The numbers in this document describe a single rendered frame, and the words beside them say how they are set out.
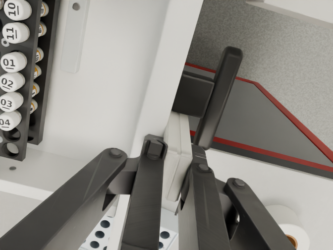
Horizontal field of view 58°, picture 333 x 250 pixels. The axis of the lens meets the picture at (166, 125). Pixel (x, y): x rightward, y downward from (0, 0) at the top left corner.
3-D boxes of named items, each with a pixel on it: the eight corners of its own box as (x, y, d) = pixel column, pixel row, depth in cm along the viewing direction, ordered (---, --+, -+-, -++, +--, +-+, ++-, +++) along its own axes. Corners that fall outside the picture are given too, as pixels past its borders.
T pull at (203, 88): (241, 48, 20) (246, 51, 19) (206, 146, 23) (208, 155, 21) (189, 33, 20) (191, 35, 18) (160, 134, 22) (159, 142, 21)
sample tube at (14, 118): (41, 110, 25) (14, 132, 21) (27, 109, 25) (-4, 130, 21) (40, 96, 25) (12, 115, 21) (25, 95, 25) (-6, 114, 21)
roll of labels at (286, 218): (308, 225, 42) (321, 246, 38) (268, 252, 44) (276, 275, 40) (277, 195, 40) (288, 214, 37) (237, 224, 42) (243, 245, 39)
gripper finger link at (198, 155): (190, 187, 14) (249, 202, 14) (186, 142, 19) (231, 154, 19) (181, 212, 15) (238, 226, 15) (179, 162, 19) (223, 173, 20)
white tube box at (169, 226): (179, 214, 42) (179, 233, 38) (153, 255, 45) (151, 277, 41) (96, 179, 40) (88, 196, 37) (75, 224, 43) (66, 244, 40)
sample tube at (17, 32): (49, 20, 23) (21, 24, 18) (50, 37, 23) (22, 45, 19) (33, 18, 23) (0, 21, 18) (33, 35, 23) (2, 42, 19)
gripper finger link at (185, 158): (179, 154, 15) (193, 157, 15) (178, 109, 22) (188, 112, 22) (164, 200, 17) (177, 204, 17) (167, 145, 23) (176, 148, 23)
